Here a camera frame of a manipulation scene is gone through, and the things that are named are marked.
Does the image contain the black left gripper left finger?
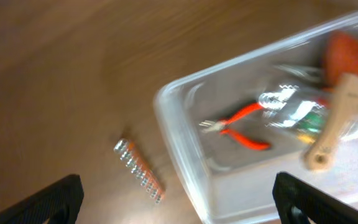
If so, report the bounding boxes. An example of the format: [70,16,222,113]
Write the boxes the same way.
[0,174,84,224]

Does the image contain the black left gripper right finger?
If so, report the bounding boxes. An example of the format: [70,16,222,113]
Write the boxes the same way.
[272,172,358,224]

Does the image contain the orange socket bit holder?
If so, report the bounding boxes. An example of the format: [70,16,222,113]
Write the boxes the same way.
[113,138,165,204]

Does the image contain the clear screwdriver set case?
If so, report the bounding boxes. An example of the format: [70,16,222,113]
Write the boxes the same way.
[258,83,358,146]

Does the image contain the red small cutting pliers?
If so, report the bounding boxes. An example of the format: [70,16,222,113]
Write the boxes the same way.
[198,101,271,151]

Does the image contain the orange scraper wooden handle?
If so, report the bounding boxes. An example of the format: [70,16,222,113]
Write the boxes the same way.
[303,30,358,171]

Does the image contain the clear plastic container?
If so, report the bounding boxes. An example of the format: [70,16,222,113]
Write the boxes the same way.
[155,11,358,223]

